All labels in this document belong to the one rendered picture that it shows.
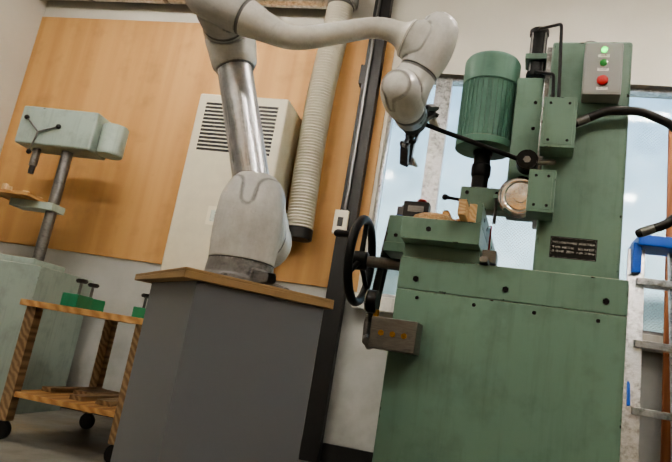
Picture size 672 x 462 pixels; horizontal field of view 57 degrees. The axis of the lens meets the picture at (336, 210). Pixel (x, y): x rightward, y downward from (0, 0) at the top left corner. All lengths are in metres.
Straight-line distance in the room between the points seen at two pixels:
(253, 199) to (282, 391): 0.42
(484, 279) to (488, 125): 0.51
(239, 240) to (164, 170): 2.49
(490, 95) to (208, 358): 1.19
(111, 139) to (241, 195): 2.22
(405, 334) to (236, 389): 0.50
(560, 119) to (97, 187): 2.91
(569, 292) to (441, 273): 0.32
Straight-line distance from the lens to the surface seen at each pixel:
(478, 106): 2.00
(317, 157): 3.39
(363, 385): 3.30
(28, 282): 3.40
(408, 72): 1.54
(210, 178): 3.39
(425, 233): 1.69
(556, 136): 1.83
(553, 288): 1.69
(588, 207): 1.85
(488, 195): 1.94
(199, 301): 1.27
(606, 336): 1.68
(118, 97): 4.21
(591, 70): 1.94
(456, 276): 1.70
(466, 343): 1.68
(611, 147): 1.91
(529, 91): 2.02
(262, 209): 1.42
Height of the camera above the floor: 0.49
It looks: 13 degrees up
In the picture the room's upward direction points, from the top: 10 degrees clockwise
